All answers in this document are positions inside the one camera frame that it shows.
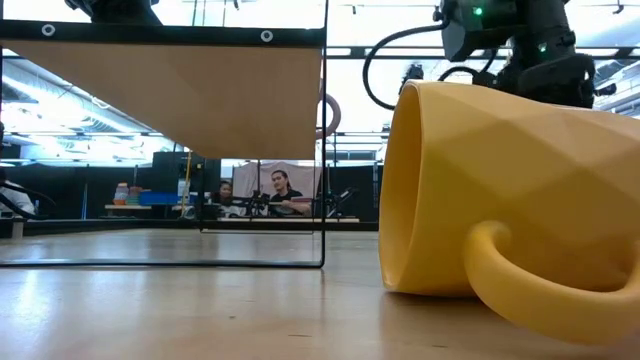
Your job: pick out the yellow faceted mug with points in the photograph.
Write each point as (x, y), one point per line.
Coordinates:
(500, 175)

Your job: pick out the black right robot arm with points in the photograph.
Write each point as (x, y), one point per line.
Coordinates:
(540, 65)

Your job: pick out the black background robot arm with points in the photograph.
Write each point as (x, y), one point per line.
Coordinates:
(257, 200)
(342, 199)

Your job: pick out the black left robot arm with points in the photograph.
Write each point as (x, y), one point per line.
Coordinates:
(120, 11)

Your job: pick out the beige fabric backdrop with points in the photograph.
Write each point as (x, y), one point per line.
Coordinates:
(300, 175)

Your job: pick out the person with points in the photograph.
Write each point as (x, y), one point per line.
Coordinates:
(225, 192)
(15, 200)
(285, 195)

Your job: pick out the black partition panel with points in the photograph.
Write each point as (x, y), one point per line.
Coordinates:
(360, 190)

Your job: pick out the background wooden table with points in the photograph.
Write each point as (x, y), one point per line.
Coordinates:
(127, 207)
(300, 219)

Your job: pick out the yellow pole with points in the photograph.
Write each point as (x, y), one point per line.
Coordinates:
(187, 180)

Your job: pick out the black cabinet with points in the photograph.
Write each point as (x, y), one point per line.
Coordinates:
(175, 170)

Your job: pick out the blue storage bin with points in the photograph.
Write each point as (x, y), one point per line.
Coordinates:
(160, 198)

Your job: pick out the stacked coloured containers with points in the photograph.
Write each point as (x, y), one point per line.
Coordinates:
(121, 194)

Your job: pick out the black dome fixture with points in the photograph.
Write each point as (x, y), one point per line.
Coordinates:
(605, 90)

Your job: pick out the wooden shelf black frame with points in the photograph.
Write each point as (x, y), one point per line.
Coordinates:
(200, 100)

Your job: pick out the small white bracket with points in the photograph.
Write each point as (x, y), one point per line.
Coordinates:
(17, 227)

